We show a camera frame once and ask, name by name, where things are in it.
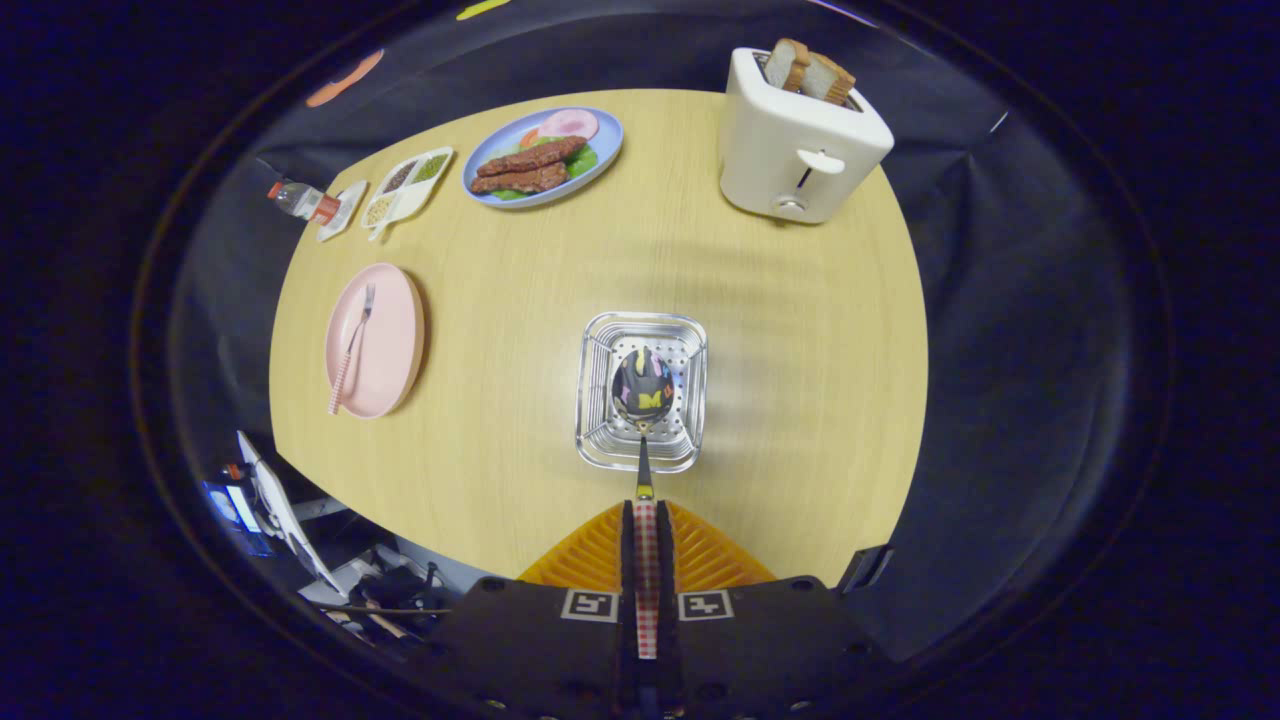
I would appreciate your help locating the black bracket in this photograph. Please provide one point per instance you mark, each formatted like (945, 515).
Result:
(862, 570)

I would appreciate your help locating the red label water bottle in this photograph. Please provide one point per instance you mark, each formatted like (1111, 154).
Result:
(300, 200)

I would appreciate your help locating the white toaster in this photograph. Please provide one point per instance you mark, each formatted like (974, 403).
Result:
(780, 150)

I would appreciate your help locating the blue oval plate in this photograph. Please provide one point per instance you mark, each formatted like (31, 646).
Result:
(497, 143)

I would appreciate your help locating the blue lit device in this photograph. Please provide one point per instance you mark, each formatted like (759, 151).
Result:
(235, 510)

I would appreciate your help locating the pink ham slice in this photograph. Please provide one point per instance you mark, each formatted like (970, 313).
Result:
(570, 123)

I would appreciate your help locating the pink round plate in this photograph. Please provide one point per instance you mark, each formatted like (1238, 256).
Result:
(392, 340)

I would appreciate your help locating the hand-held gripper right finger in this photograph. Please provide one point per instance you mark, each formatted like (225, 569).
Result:
(666, 560)

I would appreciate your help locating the small white square dish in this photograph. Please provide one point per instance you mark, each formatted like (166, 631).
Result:
(346, 215)

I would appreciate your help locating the brown meat strip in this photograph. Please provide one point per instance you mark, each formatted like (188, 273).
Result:
(520, 180)
(530, 157)

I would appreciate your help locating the orange carrot slice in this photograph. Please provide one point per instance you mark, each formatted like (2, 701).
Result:
(528, 136)

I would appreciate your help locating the white flat stand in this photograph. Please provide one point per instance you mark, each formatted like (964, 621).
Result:
(280, 510)

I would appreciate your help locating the white divided bean tray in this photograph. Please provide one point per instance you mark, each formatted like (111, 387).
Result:
(412, 200)

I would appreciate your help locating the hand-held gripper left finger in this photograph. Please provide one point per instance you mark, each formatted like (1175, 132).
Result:
(628, 560)

